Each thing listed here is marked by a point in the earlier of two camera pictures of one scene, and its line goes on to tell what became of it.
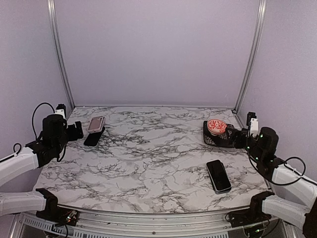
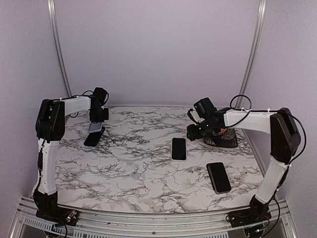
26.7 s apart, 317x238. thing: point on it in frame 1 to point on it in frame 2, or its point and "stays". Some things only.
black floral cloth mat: x=227 y=139 stays
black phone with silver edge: x=218 y=175 to x=179 y=149
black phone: x=93 y=138 stays
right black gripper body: x=256 y=152 to x=204 y=130
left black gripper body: x=60 y=145 to x=99 y=115
